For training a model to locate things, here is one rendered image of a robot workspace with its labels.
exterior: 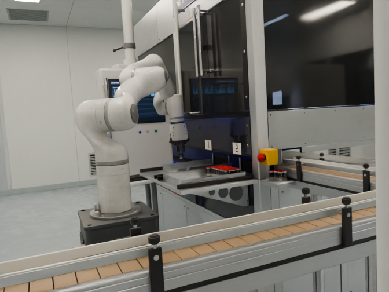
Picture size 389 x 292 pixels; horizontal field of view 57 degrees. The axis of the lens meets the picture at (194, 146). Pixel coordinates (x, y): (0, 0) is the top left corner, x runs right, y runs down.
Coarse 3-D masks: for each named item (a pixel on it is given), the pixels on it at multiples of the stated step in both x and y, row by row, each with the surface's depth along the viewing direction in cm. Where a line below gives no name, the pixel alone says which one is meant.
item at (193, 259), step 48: (144, 240) 72; (192, 240) 69; (240, 240) 77; (288, 240) 76; (336, 240) 81; (0, 288) 61; (48, 288) 60; (96, 288) 60; (144, 288) 63; (192, 288) 67; (240, 288) 71
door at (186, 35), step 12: (192, 24) 226; (204, 24) 211; (180, 36) 246; (192, 36) 228; (204, 36) 212; (180, 48) 248; (192, 48) 229; (204, 48) 213; (192, 60) 231; (204, 60) 215; (192, 72) 233; (192, 84) 234; (204, 84) 218; (192, 96) 236; (204, 96) 219; (192, 108) 238; (204, 108) 221
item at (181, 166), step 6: (180, 162) 225; (186, 162) 226; (192, 162) 228; (198, 162) 230; (204, 162) 232; (210, 162) 233; (168, 168) 210; (174, 168) 201; (180, 168) 222; (186, 168) 199; (192, 168) 200; (198, 168) 202
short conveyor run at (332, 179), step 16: (288, 160) 170; (304, 160) 169; (320, 160) 160; (288, 176) 167; (304, 176) 157; (320, 176) 148; (336, 176) 140; (352, 176) 140; (368, 176) 125; (320, 192) 149; (336, 192) 141; (352, 192) 134
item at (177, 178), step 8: (168, 176) 177; (176, 176) 188; (184, 176) 189; (192, 176) 190; (200, 176) 188; (208, 176) 187; (216, 176) 168; (224, 176) 170; (232, 176) 172; (176, 184) 167
